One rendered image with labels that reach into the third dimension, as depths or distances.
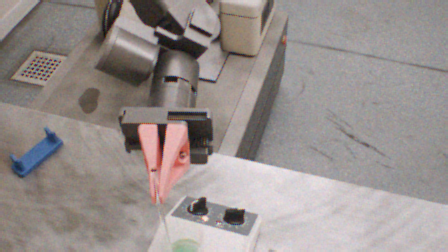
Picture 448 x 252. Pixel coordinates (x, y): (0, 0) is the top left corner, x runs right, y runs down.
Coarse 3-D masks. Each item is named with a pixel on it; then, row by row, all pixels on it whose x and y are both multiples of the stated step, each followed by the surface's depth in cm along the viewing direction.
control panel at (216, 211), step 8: (184, 200) 77; (192, 200) 77; (176, 208) 74; (184, 208) 74; (208, 208) 76; (216, 208) 76; (224, 208) 76; (176, 216) 72; (184, 216) 72; (192, 216) 73; (200, 216) 73; (208, 216) 73; (216, 216) 74; (248, 216) 75; (256, 216) 75; (208, 224) 71; (216, 224) 71; (224, 224) 72; (248, 224) 73; (240, 232) 70; (248, 232) 70
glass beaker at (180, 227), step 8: (168, 224) 61; (176, 224) 61; (184, 224) 62; (192, 224) 61; (200, 224) 60; (160, 232) 60; (176, 232) 63; (184, 232) 63; (192, 232) 63; (200, 232) 60; (160, 240) 59; (176, 240) 64; (200, 240) 62; (160, 248) 58; (192, 248) 57; (200, 248) 59
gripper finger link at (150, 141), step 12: (144, 132) 52; (156, 132) 52; (144, 144) 52; (156, 144) 52; (192, 144) 56; (204, 144) 56; (144, 156) 56; (156, 156) 52; (192, 156) 57; (204, 156) 57; (156, 168) 52
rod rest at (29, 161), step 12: (48, 132) 88; (36, 144) 89; (48, 144) 89; (60, 144) 89; (12, 156) 84; (24, 156) 87; (36, 156) 87; (48, 156) 88; (12, 168) 85; (24, 168) 85
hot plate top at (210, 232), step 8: (168, 216) 69; (160, 224) 68; (208, 232) 67; (216, 232) 67; (224, 232) 67; (232, 232) 67; (208, 240) 67; (216, 240) 67; (224, 240) 67; (232, 240) 66; (240, 240) 66; (152, 248) 66; (208, 248) 66; (216, 248) 66; (224, 248) 66; (232, 248) 66; (240, 248) 66
